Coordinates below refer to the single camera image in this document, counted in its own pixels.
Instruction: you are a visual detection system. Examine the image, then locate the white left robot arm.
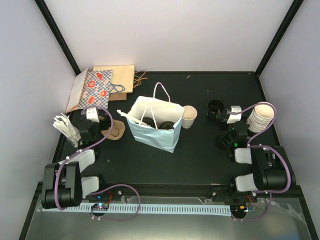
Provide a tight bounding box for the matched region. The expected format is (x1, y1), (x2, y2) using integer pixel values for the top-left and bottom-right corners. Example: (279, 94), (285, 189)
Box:
(41, 117), (113, 211)

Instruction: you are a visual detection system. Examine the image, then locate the single black cup lid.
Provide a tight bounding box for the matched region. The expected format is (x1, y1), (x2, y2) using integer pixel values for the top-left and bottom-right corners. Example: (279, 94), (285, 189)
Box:
(142, 117), (156, 128)

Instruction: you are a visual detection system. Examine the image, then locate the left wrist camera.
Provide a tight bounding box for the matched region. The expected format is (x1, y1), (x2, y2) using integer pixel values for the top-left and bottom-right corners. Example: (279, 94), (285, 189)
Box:
(85, 107), (100, 123)

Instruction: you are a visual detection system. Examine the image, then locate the light blue paper bag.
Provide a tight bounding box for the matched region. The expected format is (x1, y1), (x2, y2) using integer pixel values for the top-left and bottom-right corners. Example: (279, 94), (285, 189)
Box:
(127, 82), (185, 153)

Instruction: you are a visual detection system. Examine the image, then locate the white stirrer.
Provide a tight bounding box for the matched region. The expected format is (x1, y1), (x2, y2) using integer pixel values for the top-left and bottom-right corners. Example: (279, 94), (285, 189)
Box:
(116, 109), (147, 126)

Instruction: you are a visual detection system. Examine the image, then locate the white orange-edged paper bag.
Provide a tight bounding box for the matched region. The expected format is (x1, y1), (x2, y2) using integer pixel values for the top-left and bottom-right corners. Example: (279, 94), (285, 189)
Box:
(65, 68), (88, 113)

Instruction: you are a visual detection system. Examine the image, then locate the tan kraft paper bag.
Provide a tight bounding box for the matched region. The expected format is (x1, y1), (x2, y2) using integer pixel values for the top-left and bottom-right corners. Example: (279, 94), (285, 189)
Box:
(93, 65), (147, 94)

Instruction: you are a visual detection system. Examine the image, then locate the brown kraft paper bag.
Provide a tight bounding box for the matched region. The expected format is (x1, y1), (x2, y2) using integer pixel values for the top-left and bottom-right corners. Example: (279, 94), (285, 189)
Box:
(108, 92), (127, 101)

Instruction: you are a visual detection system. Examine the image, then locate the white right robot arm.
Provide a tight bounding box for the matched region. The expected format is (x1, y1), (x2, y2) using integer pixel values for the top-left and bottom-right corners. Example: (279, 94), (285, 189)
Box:
(215, 110), (297, 202)

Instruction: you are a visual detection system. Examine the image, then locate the light blue slotted cable duct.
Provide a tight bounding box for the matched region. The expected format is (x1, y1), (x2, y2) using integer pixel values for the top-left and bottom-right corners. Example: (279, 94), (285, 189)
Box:
(42, 201), (231, 217)

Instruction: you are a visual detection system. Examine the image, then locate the blue checkered paper bag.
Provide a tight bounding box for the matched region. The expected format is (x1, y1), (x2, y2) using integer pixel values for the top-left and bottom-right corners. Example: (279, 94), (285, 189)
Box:
(78, 70), (125, 109)

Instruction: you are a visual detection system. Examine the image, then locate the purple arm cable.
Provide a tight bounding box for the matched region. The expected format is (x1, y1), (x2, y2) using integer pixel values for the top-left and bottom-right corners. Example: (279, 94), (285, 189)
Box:
(53, 106), (115, 210)
(233, 101), (292, 195)

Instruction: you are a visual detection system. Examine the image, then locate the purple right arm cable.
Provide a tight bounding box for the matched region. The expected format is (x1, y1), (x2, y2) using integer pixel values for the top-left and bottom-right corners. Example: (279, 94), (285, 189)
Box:
(233, 101), (292, 195)

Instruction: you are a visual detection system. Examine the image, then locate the black paper cup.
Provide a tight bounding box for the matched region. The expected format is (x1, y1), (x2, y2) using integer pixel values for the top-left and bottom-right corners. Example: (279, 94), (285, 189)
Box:
(207, 99), (225, 120)

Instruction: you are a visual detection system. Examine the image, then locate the tall stack of paper cups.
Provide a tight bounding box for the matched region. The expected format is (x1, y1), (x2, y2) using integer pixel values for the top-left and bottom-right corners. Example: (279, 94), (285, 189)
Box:
(246, 102), (275, 133)

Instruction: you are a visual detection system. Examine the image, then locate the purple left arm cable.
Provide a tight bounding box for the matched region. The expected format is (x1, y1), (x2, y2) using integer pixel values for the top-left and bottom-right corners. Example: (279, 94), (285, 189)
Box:
(53, 106), (115, 210)

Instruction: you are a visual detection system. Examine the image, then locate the small electronics board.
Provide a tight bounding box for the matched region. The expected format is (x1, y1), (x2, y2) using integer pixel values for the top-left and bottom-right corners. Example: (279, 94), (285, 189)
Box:
(90, 203), (109, 211)

